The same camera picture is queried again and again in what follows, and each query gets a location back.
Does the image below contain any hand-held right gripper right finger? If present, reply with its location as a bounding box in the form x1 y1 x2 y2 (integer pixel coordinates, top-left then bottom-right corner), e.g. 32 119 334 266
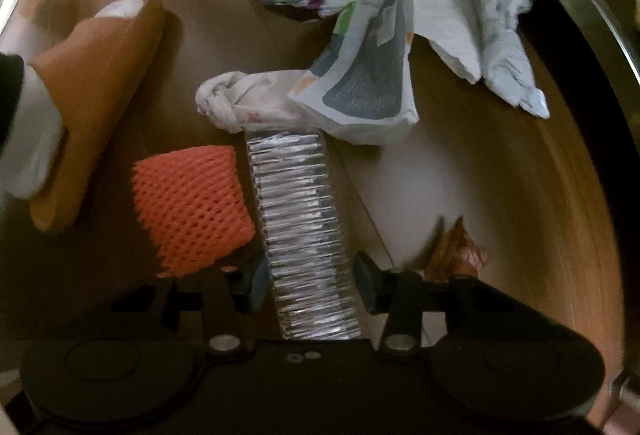
353 252 507 359

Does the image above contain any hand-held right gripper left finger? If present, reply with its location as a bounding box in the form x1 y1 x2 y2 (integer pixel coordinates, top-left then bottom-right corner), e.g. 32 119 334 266
112 259 272 358

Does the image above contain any orange foam fruit net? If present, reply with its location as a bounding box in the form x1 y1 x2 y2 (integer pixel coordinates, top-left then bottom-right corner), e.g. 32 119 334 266
132 146 256 279

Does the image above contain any brown candy wrapper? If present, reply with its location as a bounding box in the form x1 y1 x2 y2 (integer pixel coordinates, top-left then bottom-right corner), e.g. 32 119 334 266
424 215 489 287

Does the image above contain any white knotted plastic bag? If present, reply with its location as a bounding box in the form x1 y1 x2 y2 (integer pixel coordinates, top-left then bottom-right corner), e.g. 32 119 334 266
194 70 312 136

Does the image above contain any white blue plastic bag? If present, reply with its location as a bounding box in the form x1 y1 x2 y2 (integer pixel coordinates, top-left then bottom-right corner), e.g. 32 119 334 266
289 0 420 146

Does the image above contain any brown slipper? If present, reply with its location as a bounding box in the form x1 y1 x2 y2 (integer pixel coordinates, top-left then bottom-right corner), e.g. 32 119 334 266
27 0 169 236

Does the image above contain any white paper napkin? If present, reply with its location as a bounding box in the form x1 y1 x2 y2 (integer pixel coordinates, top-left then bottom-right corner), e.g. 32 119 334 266
414 0 484 84

